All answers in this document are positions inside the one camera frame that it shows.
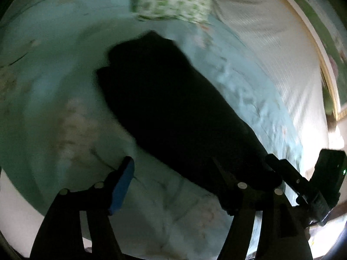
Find white striped pillow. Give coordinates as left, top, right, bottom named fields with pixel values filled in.
left=211, top=0, right=330, bottom=141

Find black pants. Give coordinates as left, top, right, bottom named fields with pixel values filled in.
left=95, top=31, right=284, bottom=195

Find gold framed headboard panel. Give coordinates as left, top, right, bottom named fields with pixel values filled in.
left=287, top=0, right=346, bottom=121

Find light blue floral bedsheet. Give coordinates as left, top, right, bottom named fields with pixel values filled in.
left=1, top=0, right=302, bottom=259

